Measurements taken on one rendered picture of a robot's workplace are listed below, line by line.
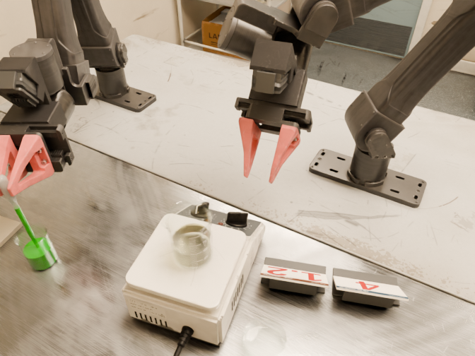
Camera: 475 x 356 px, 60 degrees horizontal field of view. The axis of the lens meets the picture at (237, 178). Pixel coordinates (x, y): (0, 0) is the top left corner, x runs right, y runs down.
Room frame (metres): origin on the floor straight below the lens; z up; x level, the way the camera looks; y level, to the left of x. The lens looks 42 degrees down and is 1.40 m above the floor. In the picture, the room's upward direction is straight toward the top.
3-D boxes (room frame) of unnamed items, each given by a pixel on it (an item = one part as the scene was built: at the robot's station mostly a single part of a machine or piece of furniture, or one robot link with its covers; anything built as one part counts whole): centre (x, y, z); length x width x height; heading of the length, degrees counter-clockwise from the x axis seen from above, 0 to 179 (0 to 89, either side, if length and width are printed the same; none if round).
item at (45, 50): (0.58, 0.28, 1.10); 0.12 x 0.09 x 0.12; 0
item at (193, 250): (0.32, 0.06, 1.02); 0.06 x 0.05 x 0.08; 114
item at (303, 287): (0.34, -0.08, 0.92); 0.09 x 0.06 x 0.04; 79
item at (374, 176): (0.56, -0.23, 0.94); 0.20 x 0.07 x 0.08; 61
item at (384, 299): (0.32, -0.18, 0.92); 0.09 x 0.06 x 0.04; 79
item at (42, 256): (0.38, 0.29, 0.93); 0.04 x 0.04 x 0.06
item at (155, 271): (0.32, 0.06, 0.98); 0.12 x 0.12 x 0.01; 71
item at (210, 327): (0.34, 0.05, 0.94); 0.22 x 0.13 x 0.08; 161
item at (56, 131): (0.49, 0.29, 1.05); 0.10 x 0.07 x 0.07; 90
